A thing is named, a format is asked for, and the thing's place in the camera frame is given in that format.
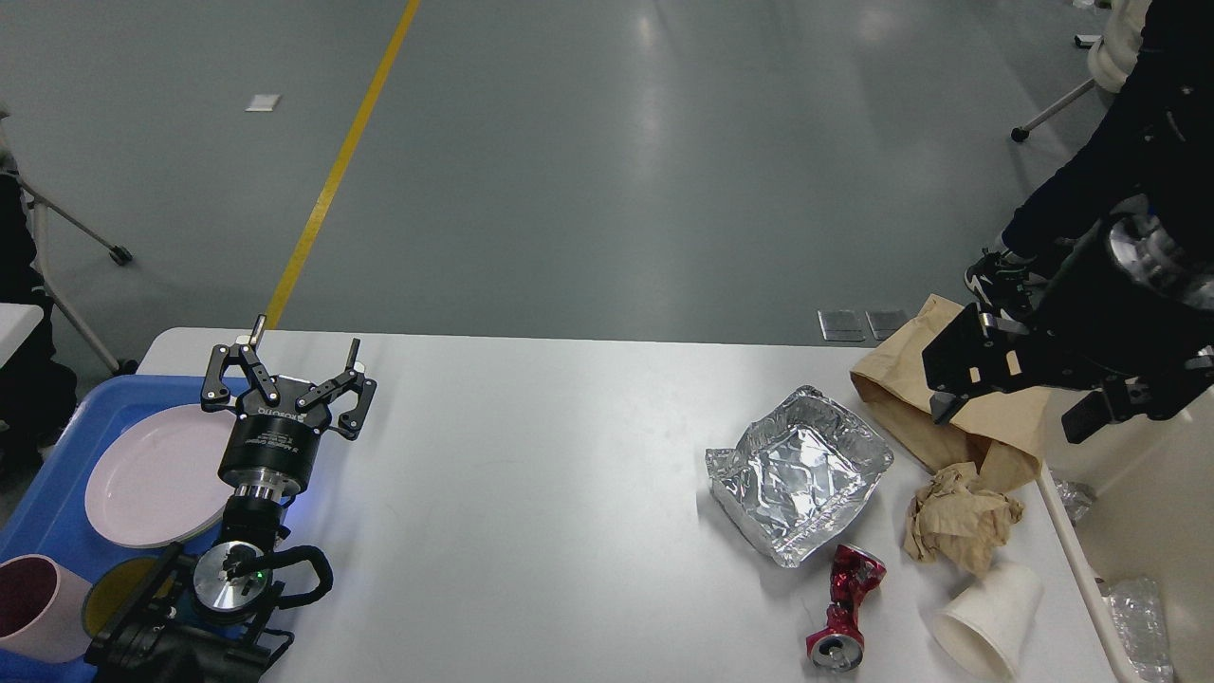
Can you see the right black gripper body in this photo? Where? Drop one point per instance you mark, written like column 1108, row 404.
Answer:
column 1129, row 304

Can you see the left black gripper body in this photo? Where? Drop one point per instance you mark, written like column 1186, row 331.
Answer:
column 282, row 438

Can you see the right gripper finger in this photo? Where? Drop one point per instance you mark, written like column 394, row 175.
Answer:
column 1115, row 399
column 967, row 359

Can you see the brown paper bag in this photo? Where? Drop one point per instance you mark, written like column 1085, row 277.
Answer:
column 1002, row 434

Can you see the pink plate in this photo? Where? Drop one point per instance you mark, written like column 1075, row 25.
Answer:
column 158, row 482

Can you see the aluminium foil tray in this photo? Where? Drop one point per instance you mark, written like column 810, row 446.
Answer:
column 799, row 476

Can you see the dark teal mug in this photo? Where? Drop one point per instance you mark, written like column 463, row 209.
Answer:
column 111, row 590

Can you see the pink mug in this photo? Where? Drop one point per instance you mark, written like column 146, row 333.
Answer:
column 42, row 610

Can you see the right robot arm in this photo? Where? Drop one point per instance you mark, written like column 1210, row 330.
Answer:
column 1176, row 182

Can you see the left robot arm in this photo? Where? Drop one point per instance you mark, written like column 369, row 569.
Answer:
column 205, row 617

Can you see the beige plastic bin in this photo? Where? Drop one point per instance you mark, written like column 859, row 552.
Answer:
column 1154, row 482

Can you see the crumpled clear plastic wrap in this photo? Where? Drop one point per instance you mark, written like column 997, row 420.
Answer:
column 1077, row 498

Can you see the metal floor socket plate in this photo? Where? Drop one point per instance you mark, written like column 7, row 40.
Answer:
column 841, row 326

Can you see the crumpled brown paper ball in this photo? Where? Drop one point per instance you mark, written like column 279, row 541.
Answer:
column 957, row 516

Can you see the person at left edge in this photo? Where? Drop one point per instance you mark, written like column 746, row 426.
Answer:
column 38, row 394

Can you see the person in dark clothes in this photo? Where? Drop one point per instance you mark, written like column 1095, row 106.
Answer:
column 1105, row 170

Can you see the blue plastic tray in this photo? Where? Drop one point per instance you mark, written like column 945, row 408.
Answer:
column 51, row 519

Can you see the clear plastic bottle in bin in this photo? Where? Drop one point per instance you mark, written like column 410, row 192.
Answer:
column 1137, row 613

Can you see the rolling chair leg right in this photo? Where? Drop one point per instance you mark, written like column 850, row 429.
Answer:
column 1111, row 56

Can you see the white paper cup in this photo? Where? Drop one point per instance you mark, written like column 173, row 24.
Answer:
column 984, row 628

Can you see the white paper on floor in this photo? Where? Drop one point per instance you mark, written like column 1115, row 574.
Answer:
column 263, row 103

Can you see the crushed red soda can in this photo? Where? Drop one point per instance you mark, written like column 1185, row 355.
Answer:
column 839, row 646

